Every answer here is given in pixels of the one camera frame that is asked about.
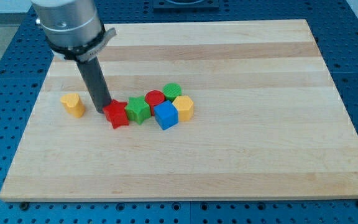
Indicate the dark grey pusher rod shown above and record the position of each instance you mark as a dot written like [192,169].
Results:
[96,85]

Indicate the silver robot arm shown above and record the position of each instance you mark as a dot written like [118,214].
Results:
[75,32]

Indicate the yellow heart block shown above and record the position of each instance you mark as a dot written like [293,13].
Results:
[73,104]

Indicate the red star block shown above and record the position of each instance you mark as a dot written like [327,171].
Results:
[115,113]

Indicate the green star block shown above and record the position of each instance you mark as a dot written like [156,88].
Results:
[138,109]

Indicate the red cylinder block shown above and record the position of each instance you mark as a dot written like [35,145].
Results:
[154,98]

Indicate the blue cube block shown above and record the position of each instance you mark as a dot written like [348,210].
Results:
[166,115]

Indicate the green cylinder block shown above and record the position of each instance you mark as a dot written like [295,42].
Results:
[171,91]

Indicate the yellow hexagon block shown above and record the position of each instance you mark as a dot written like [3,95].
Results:
[185,107]

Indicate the wooden board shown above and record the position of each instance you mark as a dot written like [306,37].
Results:
[269,123]

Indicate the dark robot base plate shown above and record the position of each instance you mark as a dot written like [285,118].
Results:
[164,5]

